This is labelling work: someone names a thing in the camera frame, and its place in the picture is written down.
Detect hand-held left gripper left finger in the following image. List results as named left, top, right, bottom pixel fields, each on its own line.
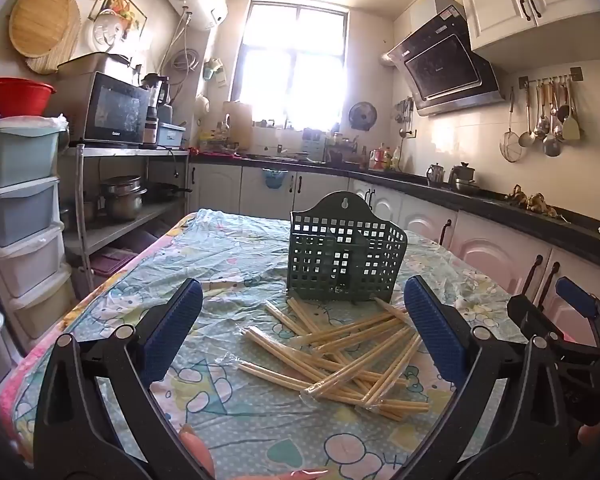
left=32, top=278, right=216, bottom=480

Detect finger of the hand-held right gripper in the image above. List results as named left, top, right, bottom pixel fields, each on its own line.
left=554, top=276, right=600, bottom=356
left=507, top=292, right=600, bottom=361

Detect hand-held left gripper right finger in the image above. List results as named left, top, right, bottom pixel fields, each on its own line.
left=397, top=275, right=581, bottom=480

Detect pile of chopsticks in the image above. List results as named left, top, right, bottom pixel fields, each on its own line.
left=237, top=296, right=431, bottom=422

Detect green plastic utensil basket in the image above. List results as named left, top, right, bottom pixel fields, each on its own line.
left=286, top=191, right=408, bottom=305

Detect person's right hand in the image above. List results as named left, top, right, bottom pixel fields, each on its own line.
left=577, top=422, right=600, bottom=448

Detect black kitchen countertop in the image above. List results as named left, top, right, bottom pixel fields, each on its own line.
left=190, top=152, right=600, bottom=261

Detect storage box with purple lid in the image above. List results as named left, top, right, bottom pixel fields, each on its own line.
left=87, top=250, right=136, bottom=276

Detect cartoon printed tablecloth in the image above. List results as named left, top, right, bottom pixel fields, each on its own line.
left=10, top=208, right=531, bottom=480

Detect brown ginger roots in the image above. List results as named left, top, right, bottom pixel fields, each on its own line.
left=505, top=185, right=571, bottom=221

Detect black frying pan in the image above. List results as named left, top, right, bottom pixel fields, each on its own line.
left=147, top=182, right=193, bottom=201

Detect stacked steel pots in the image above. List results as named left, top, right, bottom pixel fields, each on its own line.
left=100, top=176, right=148, bottom=221

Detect large steel ladle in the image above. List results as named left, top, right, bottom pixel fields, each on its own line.
left=542, top=85, right=562, bottom=157

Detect steel kettle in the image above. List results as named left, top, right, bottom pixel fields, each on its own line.
left=448, top=161, right=481, bottom=193

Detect metal shelf rack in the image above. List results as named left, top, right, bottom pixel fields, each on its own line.
left=60, top=144, right=191, bottom=291

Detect small steel ladle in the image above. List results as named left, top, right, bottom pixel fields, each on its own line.
left=519, top=85, right=537, bottom=147

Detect pale green spatula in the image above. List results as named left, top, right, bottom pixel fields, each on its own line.
left=562, top=80, right=581, bottom=141

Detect group of condiment bottles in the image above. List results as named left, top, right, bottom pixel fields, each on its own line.
left=370, top=142, right=403, bottom=171

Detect white base cabinets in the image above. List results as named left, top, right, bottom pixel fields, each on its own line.
left=189, top=162, right=600, bottom=346

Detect blue hanging plastic bin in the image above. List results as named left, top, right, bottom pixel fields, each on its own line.
left=262, top=167, right=288, bottom=191

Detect blue plastic box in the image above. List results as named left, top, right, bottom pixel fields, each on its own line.
left=157, top=122, right=186, bottom=147

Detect dark spice rack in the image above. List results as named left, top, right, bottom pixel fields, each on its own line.
left=325, top=135, right=361, bottom=163

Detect hanging kitchen tools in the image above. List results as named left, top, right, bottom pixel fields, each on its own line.
left=395, top=97, right=415, bottom=138

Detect pale cutting board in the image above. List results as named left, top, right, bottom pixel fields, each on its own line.
left=222, top=101, right=253, bottom=146

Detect black blender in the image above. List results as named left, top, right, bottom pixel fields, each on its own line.
left=141, top=73, right=171, bottom=148

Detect plastic drawer tower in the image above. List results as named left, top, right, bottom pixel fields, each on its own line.
left=0, top=116, right=77, bottom=342

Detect black microwave oven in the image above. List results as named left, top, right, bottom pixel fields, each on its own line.
left=55, top=71, right=152, bottom=149

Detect black range hood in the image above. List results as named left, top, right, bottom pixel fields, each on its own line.
left=386, top=5, right=506, bottom=117

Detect silver metal container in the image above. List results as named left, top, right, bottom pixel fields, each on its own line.
left=55, top=52, right=133, bottom=86

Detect red plastic bucket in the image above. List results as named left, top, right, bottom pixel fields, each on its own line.
left=0, top=77, right=57, bottom=117

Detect kitchen window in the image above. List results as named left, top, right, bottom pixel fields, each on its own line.
left=230, top=0, right=348, bottom=128

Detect woven bamboo mat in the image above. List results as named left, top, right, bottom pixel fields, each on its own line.
left=25, top=15, right=84, bottom=75

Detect white round plastic rack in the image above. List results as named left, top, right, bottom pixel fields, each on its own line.
left=86, top=10, right=127, bottom=54

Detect round wooden boards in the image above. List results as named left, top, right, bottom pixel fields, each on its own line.
left=8, top=0, right=81, bottom=58

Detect wire mesh strainer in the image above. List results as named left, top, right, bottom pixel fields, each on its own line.
left=500, top=87, right=525, bottom=162

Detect black power cable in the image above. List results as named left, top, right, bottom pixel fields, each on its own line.
left=155, top=146, right=179, bottom=178

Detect metal utensil rail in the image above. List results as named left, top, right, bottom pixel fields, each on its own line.
left=519, top=67, right=583, bottom=86

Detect small round wall fan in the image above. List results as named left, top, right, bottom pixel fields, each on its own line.
left=349, top=101, right=377, bottom=128

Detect green wall holder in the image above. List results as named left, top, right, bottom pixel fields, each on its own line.
left=202, top=57, right=226, bottom=86

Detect coiled hose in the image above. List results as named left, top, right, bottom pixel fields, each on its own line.
left=160, top=7, right=201, bottom=76

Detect white wall cabinet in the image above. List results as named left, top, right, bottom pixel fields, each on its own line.
left=457, top=0, right=600, bottom=53

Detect fruit wall poster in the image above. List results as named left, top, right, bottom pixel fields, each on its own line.
left=90, top=0, right=147, bottom=36

